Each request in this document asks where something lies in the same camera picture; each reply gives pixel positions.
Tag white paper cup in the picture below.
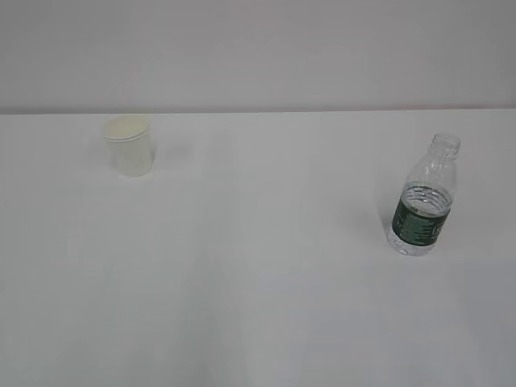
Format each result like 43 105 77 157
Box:
103 115 153 177

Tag clear water bottle green label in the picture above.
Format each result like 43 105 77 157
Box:
387 133 460 256

